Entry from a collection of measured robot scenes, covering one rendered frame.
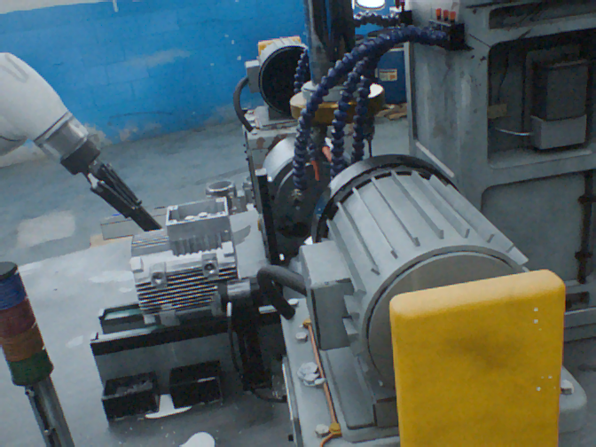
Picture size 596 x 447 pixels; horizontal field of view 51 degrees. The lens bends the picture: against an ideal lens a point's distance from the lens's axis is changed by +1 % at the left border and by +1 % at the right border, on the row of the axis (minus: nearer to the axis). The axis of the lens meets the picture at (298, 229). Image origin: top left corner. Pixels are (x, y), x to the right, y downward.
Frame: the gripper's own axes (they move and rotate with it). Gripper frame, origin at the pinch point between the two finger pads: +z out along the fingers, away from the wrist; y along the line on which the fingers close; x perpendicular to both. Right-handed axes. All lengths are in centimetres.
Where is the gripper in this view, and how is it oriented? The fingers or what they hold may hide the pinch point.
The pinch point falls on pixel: (145, 222)
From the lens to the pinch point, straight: 134.6
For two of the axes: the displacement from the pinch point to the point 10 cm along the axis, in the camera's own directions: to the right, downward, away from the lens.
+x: -7.9, 5.9, 1.5
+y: -1.2, -4.0, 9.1
